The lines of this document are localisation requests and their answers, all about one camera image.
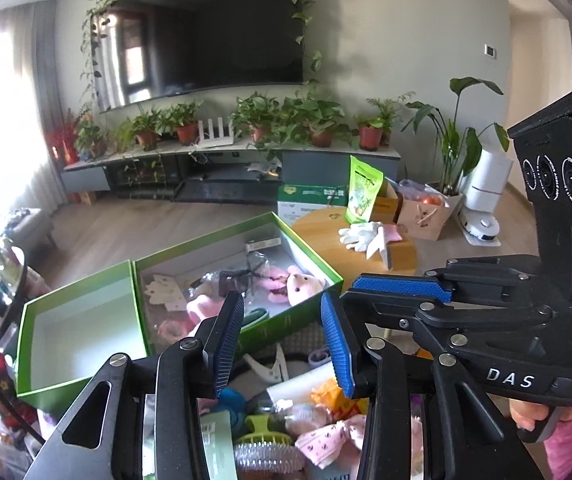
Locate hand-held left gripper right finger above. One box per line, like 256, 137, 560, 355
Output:
320, 291, 536, 480

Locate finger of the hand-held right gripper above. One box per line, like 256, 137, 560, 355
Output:
340, 289, 419, 346
353, 255, 546, 306

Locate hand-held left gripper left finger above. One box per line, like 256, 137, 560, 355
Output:
23, 290, 245, 480

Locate green cardboard box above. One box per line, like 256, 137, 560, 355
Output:
133, 211, 345, 361

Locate person's right hand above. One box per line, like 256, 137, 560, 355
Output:
510, 400, 550, 433

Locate white folded card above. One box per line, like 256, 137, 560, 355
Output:
366, 232, 397, 272

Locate grey dotted pouch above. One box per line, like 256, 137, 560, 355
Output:
275, 319, 327, 362

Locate dark green case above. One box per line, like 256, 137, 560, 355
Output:
242, 306, 270, 329

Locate white plastic clip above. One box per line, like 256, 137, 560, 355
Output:
265, 343, 290, 384

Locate small blue toy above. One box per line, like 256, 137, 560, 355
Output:
222, 386, 250, 412

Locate orange snack packet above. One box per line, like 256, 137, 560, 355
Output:
310, 379, 363, 422

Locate white gloves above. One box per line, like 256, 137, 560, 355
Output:
338, 221, 385, 253

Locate brown paper bag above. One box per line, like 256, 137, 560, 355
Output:
395, 189, 455, 242

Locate pink plush bear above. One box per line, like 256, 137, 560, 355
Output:
285, 264, 330, 307

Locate black hair clip in plastic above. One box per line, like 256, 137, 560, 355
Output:
217, 254, 273, 292

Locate round wooden table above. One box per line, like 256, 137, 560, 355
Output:
291, 207, 419, 292

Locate white jewellery card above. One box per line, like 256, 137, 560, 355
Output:
142, 271, 190, 317

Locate yellow cardboard box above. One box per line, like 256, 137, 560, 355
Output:
372, 176, 403, 224

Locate green hair brush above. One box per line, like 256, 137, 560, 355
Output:
235, 411, 295, 444

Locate pink dotted bow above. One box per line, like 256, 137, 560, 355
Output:
292, 416, 367, 469

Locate green card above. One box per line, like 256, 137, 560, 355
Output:
197, 409, 235, 480

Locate green snack packet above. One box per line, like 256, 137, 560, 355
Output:
343, 156, 385, 225

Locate white narrow box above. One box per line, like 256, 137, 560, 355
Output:
244, 236, 283, 254

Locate white robot vacuum station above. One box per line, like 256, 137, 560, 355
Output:
457, 146, 515, 247

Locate spiky hair roller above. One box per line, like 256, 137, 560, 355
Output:
232, 441, 307, 474

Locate green and white carton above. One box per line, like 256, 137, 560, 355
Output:
277, 184, 353, 227

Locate large floor plant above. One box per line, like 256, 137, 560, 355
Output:
400, 76, 512, 222

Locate green box lid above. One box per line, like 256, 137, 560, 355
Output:
16, 259, 150, 414

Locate grey television cabinet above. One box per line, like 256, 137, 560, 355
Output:
61, 142, 401, 206

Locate row of potted plants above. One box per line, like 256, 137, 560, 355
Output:
72, 91, 403, 154

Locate white router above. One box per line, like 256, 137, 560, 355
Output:
197, 116, 235, 149

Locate grey sofa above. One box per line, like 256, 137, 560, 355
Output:
10, 206, 58, 257

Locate red flower arrangement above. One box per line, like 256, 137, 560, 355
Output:
45, 109, 83, 167

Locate green trailing vine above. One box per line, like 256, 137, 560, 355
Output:
80, 0, 118, 107
290, 0, 325, 97

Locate beige curtain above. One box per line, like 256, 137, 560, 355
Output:
0, 10, 69, 221

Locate pink fluffy hair tie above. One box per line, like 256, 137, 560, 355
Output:
157, 316, 197, 349

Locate black cable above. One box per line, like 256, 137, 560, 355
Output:
0, 330, 48, 447

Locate wall television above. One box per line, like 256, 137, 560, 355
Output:
91, 0, 304, 113

